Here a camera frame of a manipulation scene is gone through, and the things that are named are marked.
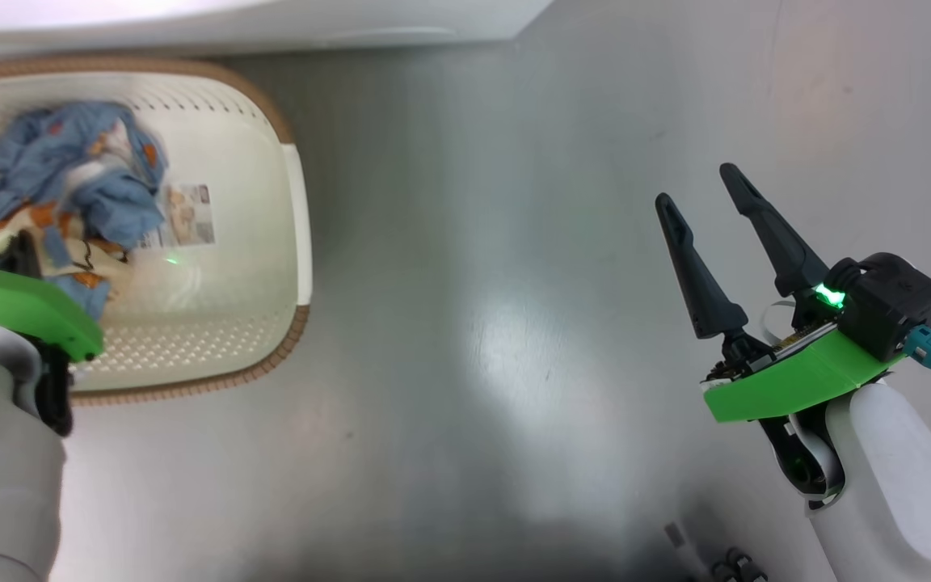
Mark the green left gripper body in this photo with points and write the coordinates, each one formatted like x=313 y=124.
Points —
x=21 y=307

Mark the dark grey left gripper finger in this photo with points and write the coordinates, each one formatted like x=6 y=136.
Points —
x=23 y=255

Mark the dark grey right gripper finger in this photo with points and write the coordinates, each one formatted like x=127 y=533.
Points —
x=700 y=283
x=781 y=242

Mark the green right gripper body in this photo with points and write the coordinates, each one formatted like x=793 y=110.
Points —
x=797 y=376

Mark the blue cartoon print garment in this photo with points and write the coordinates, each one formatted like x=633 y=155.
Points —
x=53 y=170

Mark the white front-load washing machine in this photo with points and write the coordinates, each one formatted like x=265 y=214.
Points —
x=271 y=20

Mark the paper label in basket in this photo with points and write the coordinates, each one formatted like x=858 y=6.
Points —
x=184 y=214

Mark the cream perforated laundry basket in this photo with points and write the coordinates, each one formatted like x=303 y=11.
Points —
x=231 y=242

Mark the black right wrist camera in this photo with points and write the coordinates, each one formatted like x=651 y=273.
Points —
x=894 y=303

